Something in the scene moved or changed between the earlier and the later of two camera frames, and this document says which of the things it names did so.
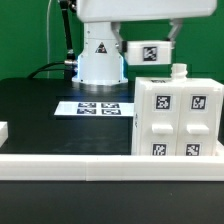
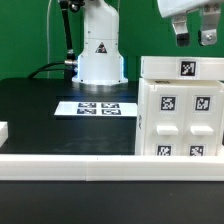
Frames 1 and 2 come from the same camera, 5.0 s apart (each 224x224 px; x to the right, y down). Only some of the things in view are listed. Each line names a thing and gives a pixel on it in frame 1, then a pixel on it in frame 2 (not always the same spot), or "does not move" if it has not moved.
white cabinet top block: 149,52 to 187,68
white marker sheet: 95,109 does not move
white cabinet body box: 176,116 does not move
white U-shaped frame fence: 61,167 does not move
